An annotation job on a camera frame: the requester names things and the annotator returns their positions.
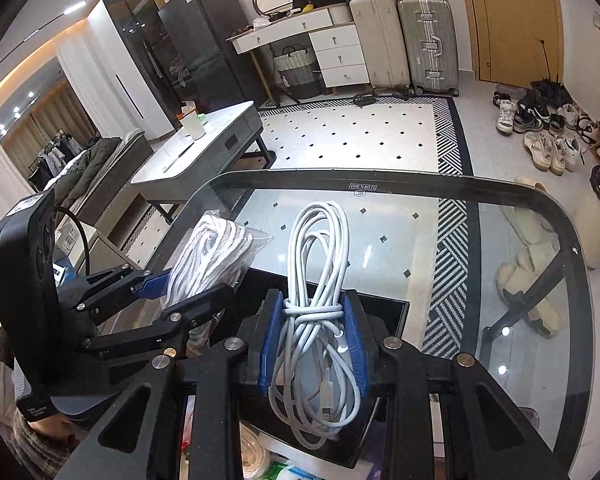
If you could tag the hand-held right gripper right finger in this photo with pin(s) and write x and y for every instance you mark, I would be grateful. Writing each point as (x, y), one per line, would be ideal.
(356, 347)

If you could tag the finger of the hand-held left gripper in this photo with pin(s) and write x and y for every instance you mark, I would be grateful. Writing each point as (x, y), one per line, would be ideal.
(147, 285)
(195, 311)

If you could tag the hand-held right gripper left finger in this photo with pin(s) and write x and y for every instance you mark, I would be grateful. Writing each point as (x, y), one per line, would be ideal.
(269, 345)

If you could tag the black storage box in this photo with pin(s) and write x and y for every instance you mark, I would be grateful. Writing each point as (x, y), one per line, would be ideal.
(396, 314)

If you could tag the person's left forearm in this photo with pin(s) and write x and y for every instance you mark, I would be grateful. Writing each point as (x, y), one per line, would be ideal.
(35, 452)

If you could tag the green medicine packet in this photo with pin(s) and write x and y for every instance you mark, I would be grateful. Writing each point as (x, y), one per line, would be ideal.
(295, 471)

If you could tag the clothes rack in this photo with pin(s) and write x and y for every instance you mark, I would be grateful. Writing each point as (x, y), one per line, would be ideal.
(55, 157)

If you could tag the white grey coffee table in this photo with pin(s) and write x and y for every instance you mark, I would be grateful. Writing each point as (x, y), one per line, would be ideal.
(205, 160)

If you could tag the white cup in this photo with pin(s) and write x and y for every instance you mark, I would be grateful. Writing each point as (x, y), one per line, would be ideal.
(194, 127)

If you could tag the beige slipper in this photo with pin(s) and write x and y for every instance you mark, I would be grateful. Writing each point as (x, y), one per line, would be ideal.
(530, 225)
(530, 257)
(545, 317)
(515, 285)

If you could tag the white wardrobe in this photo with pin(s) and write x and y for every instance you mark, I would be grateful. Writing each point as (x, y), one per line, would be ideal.
(125, 80)

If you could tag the black white patterned rug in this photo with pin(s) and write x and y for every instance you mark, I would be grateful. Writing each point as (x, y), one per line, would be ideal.
(370, 135)

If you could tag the small black floor device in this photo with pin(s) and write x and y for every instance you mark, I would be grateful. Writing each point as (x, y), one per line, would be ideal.
(365, 99)

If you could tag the dark grey fridge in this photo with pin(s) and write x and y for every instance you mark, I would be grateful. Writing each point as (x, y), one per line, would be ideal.
(200, 35)

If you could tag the woven basket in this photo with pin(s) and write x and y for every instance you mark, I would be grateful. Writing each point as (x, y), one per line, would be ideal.
(297, 72)

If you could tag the dark glass cabinet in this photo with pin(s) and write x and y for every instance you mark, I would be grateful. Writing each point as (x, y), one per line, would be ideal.
(140, 25)

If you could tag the pile of shoes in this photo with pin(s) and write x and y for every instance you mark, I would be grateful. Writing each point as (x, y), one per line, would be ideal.
(540, 130)

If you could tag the white dressing table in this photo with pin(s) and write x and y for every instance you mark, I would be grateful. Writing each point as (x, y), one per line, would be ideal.
(337, 50)

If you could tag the beige suitcase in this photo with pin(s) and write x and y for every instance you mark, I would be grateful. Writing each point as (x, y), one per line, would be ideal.
(380, 42)

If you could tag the silver suitcase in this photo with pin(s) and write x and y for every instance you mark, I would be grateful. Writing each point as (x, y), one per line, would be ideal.
(430, 45)

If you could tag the black umbrella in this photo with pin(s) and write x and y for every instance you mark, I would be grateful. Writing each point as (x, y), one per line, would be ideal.
(547, 90)

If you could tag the wooden door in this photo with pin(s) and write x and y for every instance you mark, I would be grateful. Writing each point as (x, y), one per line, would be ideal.
(515, 20)

